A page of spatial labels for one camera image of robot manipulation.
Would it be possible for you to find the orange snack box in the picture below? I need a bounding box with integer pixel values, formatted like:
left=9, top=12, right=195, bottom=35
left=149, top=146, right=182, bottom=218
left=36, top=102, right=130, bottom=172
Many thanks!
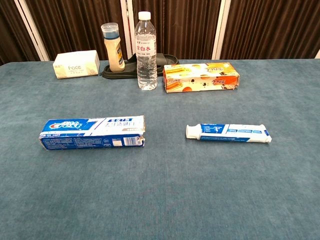
left=162, top=61, right=241, bottom=94

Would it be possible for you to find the white tissue pack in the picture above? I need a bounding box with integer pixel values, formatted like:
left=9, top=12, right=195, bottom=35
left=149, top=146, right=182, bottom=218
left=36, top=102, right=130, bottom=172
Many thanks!
left=52, top=49, right=101, bottom=80

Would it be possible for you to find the clear plastic water bottle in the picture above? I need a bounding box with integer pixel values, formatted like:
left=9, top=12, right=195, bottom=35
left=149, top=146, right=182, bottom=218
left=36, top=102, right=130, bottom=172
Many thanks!
left=134, top=11, right=158, bottom=91

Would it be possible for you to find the blue table cloth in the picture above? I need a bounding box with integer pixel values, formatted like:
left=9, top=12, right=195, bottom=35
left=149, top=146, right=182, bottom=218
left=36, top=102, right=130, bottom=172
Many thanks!
left=0, top=58, right=320, bottom=240

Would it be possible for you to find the brown curtain panel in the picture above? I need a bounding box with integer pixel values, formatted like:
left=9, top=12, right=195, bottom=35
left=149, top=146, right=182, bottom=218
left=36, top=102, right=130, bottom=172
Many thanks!
left=0, top=0, right=41, bottom=66
left=219, top=0, right=320, bottom=60
left=131, top=0, right=222, bottom=61
left=24, top=0, right=129, bottom=61

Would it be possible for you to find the black rubber slipper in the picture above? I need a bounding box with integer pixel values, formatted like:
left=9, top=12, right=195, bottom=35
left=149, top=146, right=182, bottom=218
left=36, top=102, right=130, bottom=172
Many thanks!
left=100, top=52, right=180, bottom=80

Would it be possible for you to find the beige bottle with blue cap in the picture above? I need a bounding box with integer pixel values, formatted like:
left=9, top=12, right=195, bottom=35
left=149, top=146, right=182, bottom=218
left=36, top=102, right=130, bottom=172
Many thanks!
left=100, top=22, right=126, bottom=73

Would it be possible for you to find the blue white toothpaste box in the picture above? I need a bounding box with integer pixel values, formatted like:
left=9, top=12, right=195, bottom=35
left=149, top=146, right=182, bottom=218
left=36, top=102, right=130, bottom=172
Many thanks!
left=38, top=115, right=146, bottom=151

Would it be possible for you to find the white blue toothpaste tube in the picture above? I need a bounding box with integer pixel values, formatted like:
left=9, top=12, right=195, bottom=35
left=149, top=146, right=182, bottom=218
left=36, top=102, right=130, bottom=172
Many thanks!
left=185, top=122, right=273, bottom=144

